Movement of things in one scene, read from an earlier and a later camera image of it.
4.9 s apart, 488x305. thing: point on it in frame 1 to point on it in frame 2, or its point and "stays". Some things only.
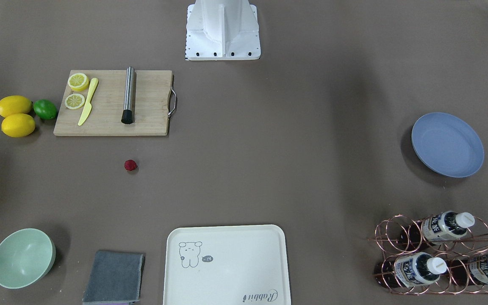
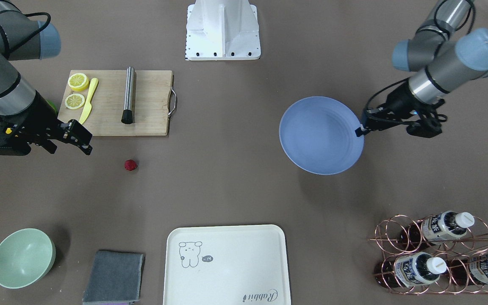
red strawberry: x=130 y=164 stays
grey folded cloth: x=115 y=278 stays
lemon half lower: x=74 y=101 stays
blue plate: x=447 y=144 to x=317 y=134
